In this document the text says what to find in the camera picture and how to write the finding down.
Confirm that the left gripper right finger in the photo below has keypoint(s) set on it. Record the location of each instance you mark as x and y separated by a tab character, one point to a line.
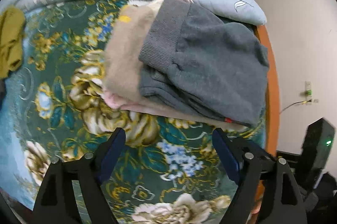
231	152

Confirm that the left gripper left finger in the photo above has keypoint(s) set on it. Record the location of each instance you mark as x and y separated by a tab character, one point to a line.
107	154

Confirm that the grey fleece sweatpants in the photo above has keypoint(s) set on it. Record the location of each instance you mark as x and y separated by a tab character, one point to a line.
202	65

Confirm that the teal floral bed blanket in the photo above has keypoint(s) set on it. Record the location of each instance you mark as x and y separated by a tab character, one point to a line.
52	108

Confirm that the black box green light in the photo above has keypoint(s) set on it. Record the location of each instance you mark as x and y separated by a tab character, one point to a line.
316	149

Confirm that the beige pink folded garment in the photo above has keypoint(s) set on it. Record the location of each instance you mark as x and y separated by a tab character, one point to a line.
122	67

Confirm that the olive green knit garment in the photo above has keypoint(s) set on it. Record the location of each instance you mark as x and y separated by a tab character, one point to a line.
12	25

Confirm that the white wall socket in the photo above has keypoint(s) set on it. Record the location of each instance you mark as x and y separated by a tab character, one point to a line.
309	94

